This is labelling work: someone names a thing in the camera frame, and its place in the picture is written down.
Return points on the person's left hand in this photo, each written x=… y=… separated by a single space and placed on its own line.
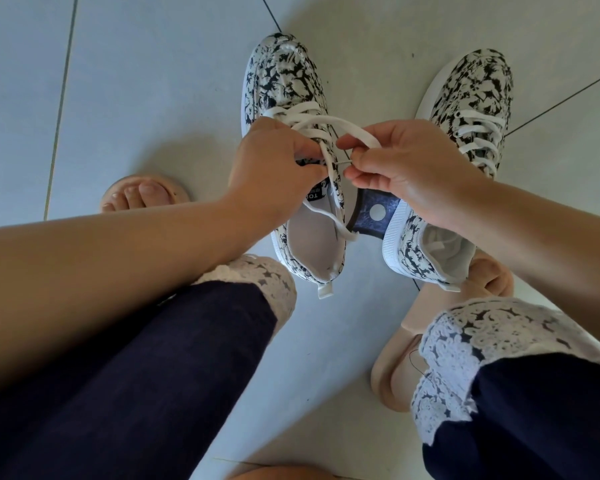
x=270 y=179

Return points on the person's right hand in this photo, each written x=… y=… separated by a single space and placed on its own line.
x=415 y=164

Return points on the bright white shoelace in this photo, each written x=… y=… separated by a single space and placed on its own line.
x=480 y=132
x=330 y=122

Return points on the floral sneaker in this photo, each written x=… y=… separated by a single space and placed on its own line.
x=280 y=64
x=475 y=79

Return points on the person's right forearm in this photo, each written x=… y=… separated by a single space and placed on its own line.
x=555 y=259

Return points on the person's left forearm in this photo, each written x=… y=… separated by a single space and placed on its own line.
x=90 y=294

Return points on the person's left leg navy trousers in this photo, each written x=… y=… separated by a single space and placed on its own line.
x=130 y=389

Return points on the person's leg navy trousers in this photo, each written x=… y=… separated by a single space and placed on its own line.
x=130 y=389
x=525 y=404

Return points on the person's right leg navy trousers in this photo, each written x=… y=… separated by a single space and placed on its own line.
x=525 y=404

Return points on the pink slipper with white charms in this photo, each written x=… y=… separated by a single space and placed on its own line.
x=140 y=192

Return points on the pink slipper with green charm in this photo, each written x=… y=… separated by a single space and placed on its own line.
x=395 y=374

